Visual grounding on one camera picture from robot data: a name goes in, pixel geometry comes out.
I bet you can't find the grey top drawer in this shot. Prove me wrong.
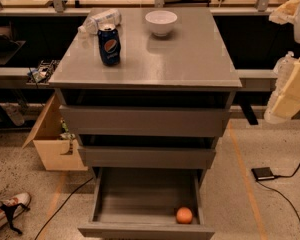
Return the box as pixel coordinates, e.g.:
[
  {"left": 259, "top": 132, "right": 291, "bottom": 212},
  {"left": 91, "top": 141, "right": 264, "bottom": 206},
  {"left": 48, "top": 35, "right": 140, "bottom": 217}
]
[{"left": 60, "top": 105, "right": 230, "bottom": 137}]

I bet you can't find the black foot pedal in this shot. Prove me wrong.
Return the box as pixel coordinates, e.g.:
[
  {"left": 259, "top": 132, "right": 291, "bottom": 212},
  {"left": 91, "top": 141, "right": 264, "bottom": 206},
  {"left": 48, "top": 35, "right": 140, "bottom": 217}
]
[{"left": 251, "top": 167, "right": 275, "bottom": 181}]

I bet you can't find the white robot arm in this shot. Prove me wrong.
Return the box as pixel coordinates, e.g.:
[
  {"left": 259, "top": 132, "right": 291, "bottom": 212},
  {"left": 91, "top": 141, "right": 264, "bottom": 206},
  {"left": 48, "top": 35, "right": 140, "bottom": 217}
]
[{"left": 264, "top": 0, "right": 300, "bottom": 124}]

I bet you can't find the black floor cable left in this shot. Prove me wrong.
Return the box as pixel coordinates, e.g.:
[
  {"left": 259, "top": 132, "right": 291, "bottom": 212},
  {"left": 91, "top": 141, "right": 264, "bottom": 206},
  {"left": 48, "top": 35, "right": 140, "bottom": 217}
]
[{"left": 34, "top": 176, "right": 95, "bottom": 240}]

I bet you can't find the grey drawer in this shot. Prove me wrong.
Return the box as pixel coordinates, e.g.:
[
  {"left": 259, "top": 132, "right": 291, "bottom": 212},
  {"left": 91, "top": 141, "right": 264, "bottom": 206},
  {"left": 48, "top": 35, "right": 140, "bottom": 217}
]
[
  {"left": 60, "top": 105, "right": 230, "bottom": 137},
  {"left": 78, "top": 146, "right": 215, "bottom": 169},
  {"left": 78, "top": 168, "right": 214, "bottom": 240}
]

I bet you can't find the grey drawer cabinet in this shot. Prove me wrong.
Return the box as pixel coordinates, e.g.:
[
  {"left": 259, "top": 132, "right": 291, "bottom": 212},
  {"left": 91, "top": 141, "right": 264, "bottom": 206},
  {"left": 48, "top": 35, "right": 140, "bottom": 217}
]
[{"left": 48, "top": 6, "right": 243, "bottom": 171}]

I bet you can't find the white orange sneaker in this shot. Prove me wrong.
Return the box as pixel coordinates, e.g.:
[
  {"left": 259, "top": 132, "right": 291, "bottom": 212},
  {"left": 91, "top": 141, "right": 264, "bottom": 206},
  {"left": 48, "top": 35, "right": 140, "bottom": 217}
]
[{"left": 0, "top": 192, "right": 32, "bottom": 237}]

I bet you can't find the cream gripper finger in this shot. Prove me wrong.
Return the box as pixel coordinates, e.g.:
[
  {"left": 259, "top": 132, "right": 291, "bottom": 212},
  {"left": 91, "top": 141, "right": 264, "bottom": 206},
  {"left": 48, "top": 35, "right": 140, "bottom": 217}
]
[
  {"left": 264, "top": 52, "right": 300, "bottom": 124},
  {"left": 269, "top": 0, "right": 300, "bottom": 25}
]

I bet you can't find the grey bottom drawer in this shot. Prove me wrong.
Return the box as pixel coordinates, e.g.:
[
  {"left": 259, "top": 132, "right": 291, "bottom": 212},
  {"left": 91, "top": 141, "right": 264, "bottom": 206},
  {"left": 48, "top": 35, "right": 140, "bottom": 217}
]
[{"left": 78, "top": 168, "right": 214, "bottom": 240}]

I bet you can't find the grey middle drawer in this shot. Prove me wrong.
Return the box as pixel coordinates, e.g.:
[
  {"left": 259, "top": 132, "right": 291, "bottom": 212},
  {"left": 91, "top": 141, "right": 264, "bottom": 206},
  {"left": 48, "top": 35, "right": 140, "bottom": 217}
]
[{"left": 78, "top": 146, "right": 215, "bottom": 169}]

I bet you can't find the black pedal cable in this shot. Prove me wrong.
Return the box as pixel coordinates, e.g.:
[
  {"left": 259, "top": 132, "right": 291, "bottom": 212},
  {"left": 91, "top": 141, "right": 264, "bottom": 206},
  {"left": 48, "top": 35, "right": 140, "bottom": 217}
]
[{"left": 256, "top": 150, "right": 300, "bottom": 240}]

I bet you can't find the blue Pepsi can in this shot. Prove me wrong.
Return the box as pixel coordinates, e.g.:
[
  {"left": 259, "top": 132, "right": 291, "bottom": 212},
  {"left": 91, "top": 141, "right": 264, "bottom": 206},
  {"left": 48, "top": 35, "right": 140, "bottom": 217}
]
[{"left": 97, "top": 23, "right": 121, "bottom": 66}]

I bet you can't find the orange fruit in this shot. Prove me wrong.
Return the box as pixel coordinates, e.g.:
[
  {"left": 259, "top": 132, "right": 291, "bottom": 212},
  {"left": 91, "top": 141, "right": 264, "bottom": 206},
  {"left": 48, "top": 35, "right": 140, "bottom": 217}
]
[{"left": 176, "top": 207, "right": 193, "bottom": 224}]

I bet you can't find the black tripod stand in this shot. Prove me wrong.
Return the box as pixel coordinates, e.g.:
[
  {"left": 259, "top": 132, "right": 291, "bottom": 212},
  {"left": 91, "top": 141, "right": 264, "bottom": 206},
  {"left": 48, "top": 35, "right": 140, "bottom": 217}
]
[{"left": 0, "top": 197, "right": 31, "bottom": 236}]

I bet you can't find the grey long shelf bench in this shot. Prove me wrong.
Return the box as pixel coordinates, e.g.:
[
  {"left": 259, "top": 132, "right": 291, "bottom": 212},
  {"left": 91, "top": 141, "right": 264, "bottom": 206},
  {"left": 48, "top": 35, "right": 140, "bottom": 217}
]
[{"left": 0, "top": 8, "right": 300, "bottom": 92}]

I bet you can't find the white ceramic bowl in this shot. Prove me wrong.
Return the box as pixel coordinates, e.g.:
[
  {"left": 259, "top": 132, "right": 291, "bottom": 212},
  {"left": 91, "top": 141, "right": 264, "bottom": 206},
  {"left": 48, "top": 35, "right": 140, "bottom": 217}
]
[{"left": 145, "top": 10, "right": 178, "bottom": 37}]

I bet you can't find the clutter tray on shelf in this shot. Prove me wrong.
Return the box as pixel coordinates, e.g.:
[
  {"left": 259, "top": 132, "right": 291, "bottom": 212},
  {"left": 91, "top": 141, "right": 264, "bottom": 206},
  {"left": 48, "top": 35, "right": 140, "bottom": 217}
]
[{"left": 27, "top": 60, "right": 59, "bottom": 84}]

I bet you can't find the cardboard box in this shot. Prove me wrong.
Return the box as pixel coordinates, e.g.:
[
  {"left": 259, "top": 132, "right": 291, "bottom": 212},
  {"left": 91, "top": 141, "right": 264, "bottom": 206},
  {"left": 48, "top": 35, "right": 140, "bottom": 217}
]
[{"left": 23, "top": 94, "right": 87, "bottom": 171}]

